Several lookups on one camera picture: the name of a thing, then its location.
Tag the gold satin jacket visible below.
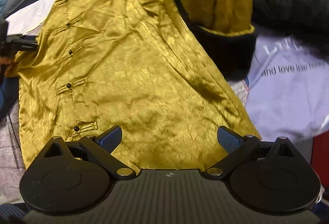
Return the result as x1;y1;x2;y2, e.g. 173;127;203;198
9;0;257;171

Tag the person's left hand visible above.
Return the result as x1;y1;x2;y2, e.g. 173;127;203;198
0;57;15;65

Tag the navy blue folded garment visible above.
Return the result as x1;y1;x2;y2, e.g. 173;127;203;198
0;78;19;120

